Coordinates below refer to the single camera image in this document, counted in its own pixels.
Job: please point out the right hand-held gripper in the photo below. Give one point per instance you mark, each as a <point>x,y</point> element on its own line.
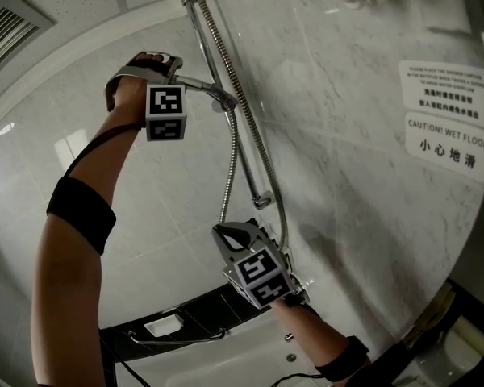
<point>262,276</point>

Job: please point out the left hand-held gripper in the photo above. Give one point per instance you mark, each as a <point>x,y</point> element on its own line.
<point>165,113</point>

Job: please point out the person's right forearm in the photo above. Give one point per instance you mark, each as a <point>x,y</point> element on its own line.
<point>306,329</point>

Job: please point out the person's left forearm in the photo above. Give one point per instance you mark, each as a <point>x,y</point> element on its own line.
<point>68,296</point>

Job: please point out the person's left hand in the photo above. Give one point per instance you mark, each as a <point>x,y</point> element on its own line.
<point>131,99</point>

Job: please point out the white soap dish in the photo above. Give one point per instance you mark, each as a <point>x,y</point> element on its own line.
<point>163,325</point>

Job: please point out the chrome grab bar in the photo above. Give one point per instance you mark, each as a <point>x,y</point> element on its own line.
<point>177,340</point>

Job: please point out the white bathtub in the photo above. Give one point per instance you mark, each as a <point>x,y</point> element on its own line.
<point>226,365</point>

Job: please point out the round bathtub drain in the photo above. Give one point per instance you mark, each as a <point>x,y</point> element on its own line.
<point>291,357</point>

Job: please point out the black elastic armband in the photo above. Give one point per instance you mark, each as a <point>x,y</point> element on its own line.
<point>80,214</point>
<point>343,359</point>

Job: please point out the ceiling vent grille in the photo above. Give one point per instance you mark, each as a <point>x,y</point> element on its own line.
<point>8,34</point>

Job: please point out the white caution sign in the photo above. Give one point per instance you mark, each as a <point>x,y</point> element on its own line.
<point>447,147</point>

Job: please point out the white text notice sign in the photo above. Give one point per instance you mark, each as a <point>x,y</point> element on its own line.
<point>447,91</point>

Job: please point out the shower hose holder bracket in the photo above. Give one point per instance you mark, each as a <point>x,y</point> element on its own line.
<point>226,99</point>

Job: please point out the chrome shower slide rail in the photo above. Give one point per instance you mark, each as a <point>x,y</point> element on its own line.
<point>244,159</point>

